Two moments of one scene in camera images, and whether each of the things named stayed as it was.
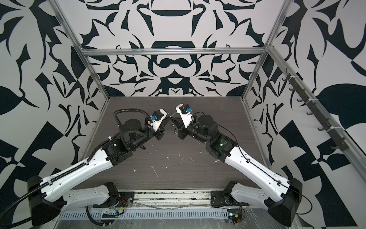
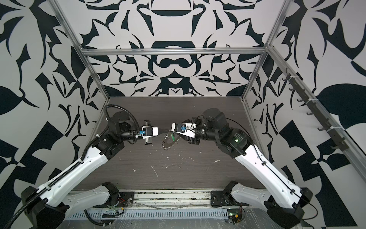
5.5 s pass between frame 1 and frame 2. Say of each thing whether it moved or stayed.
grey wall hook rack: stayed
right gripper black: moved
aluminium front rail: stayed
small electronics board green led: stayed
